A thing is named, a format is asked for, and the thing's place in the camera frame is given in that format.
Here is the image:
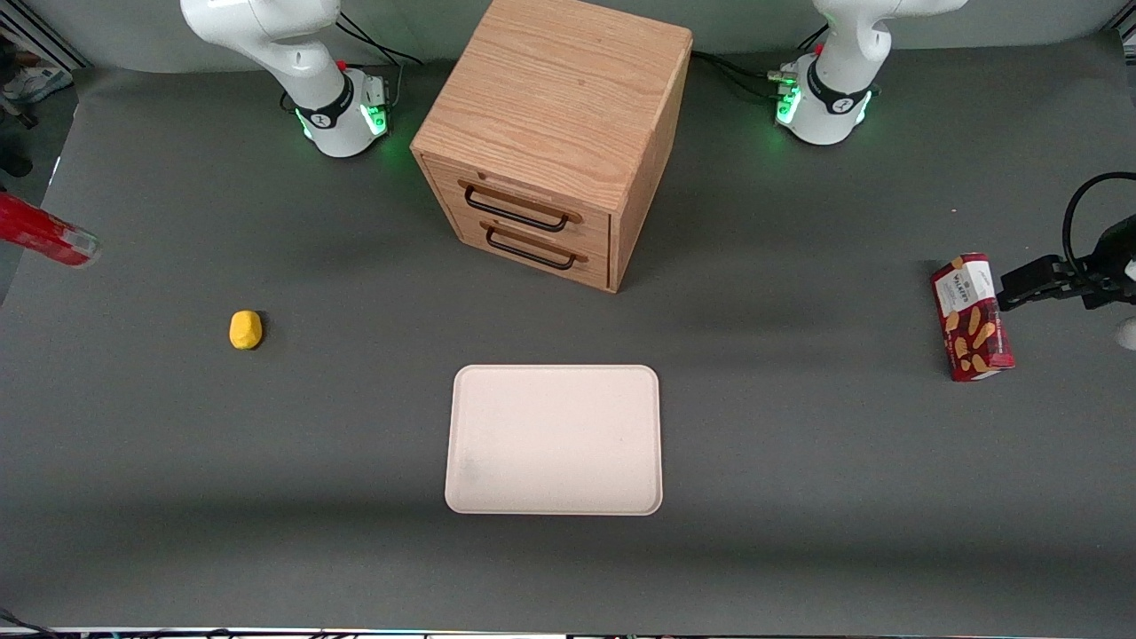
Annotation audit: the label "black wood drawer handle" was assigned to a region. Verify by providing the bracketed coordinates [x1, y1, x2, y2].
[458, 177, 584, 234]
[480, 222, 588, 272]

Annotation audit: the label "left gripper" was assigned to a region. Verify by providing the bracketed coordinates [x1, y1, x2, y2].
[998, 213, 1136, 352]

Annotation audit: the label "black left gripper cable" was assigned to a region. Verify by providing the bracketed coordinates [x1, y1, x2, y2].
[1061, 172, 1136, 278]

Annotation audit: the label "dark shoe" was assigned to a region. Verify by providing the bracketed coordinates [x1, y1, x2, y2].
[0, 133, 35, 178]

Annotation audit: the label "beige plastic tray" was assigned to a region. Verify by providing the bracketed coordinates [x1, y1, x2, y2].
[444, 364, 664, 517]

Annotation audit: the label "black right arm base cables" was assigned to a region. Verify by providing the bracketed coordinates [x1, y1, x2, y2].
[335, 13, 423, 113]

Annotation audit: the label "wooden drawer cabinet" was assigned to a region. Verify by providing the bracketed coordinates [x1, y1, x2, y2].
[410, 0, 694, 294]

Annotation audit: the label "wooden drawer front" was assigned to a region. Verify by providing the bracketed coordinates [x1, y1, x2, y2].
[444, 208, 612, 292]
[422, 156, 612, 255]

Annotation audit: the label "black arm base cables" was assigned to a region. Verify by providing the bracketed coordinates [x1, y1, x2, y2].
[335, 13, 423, 113]
[690, 25, 831, 106]

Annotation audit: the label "black left arm base cables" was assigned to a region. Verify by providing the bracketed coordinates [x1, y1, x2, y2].
[690, 25, 831, 106]

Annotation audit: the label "red shortbread cookie box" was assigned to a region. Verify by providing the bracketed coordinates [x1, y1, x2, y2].
[930, 252, 1016, 383]

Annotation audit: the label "red coke bottle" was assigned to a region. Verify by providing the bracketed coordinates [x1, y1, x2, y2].
[0, 191, 101, 268]

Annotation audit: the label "white grey sneaker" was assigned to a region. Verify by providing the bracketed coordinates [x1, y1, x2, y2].
[3, 64, 74, 103]

